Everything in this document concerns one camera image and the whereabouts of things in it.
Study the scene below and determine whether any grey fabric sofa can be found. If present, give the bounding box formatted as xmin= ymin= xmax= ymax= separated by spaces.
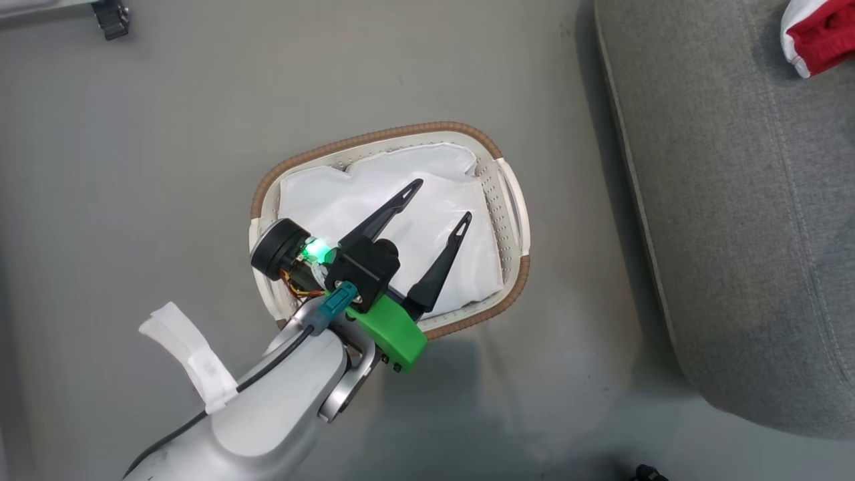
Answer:
xmin=593 ymin=0 xmax=855 ymax=442

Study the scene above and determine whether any teal cable connector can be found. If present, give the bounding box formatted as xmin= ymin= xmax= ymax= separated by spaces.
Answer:
xmin=319 ymin=282 xmax=358 ymax=335

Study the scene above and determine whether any black caster wheel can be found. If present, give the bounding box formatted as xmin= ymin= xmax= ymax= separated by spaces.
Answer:
xmin=92 ymin=0 xmax=131 ymax=41

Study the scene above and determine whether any grey metal partition foot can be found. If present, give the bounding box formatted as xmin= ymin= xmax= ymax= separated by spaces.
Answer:
xmin=0 ymin=0 xmax=94 ymax=17

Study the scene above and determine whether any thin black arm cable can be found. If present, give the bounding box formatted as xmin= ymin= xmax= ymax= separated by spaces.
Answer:
xmin=124 ymin=322 xmax=328 ymax=478

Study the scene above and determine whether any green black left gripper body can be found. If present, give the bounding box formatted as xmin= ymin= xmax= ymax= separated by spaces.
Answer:
xmin=325 ymin=239 xmax=428 ymax=373

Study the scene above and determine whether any white cloth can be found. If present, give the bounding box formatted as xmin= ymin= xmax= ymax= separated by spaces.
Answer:
xmin=277 ymin=144 xmax=505 ymax=320

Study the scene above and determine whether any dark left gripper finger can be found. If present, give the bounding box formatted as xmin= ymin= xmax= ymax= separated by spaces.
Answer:
xmin=341 ymin=178 xmax=424 ymax=247
xmin=406 ymin=212 xmax=473 ymax=320

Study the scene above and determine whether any white tape tag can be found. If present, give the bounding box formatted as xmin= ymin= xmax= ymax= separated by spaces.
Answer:
xmin=138 ymin=302 xmax=239 ymax=415

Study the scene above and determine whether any white brown-rimmed laundry basket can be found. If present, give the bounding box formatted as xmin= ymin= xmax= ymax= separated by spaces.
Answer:
xmin=248 ymin=122 xmax=532 ymax=341

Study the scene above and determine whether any red and white garment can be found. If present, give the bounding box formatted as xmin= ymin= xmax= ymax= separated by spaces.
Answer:
xmin=780 ymin=0 xmax=855 ymax=79

